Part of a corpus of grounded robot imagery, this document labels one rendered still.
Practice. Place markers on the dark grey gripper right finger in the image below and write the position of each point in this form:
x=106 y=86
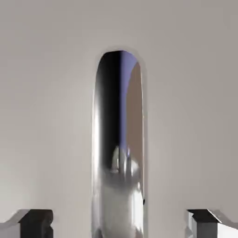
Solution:
x=204 y=226

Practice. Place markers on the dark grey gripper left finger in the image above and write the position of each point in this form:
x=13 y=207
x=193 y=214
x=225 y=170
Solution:
x=35 y=225

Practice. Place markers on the pale grey drawer front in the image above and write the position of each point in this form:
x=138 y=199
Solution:
x=46 y=93

